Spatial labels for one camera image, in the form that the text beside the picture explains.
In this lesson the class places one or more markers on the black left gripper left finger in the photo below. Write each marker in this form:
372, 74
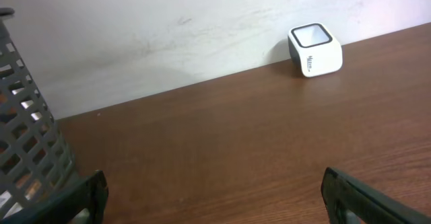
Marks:
90, 193

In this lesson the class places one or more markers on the white barcode scanner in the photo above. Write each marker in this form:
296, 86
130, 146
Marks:
314, 50

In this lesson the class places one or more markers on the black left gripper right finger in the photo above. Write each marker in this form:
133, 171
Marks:
348, 200

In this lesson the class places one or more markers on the grey plastic mesh basket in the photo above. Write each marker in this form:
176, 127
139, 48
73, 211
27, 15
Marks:
36, 160

